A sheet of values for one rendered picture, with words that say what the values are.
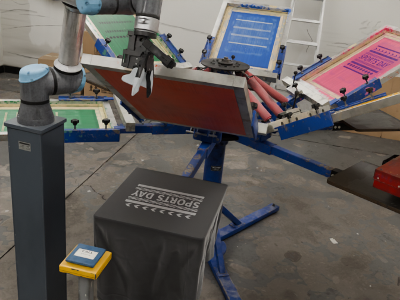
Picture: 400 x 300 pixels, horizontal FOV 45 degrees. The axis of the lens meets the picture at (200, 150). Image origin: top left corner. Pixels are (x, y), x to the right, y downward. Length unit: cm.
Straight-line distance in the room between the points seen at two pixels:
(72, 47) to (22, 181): 62
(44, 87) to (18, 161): 35
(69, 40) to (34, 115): 34
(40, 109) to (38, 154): 19
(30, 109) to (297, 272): 209
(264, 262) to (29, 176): 183
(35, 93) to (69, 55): 21
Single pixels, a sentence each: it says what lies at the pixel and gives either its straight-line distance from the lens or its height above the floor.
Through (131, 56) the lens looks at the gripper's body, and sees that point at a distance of 152.
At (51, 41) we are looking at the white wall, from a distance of 721.
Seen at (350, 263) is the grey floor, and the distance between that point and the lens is 364.
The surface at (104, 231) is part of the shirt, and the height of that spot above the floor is 89.
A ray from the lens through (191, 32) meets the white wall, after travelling 641.
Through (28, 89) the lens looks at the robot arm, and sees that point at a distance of 208.
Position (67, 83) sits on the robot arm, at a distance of 212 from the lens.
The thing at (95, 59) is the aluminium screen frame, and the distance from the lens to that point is 176.
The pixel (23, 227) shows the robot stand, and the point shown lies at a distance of 235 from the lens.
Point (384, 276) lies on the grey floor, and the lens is 363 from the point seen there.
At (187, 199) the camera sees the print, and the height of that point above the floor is 95.
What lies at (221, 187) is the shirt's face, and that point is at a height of 95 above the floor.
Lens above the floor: 194
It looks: 23 degrees down
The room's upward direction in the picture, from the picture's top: 6 degrees clockwise
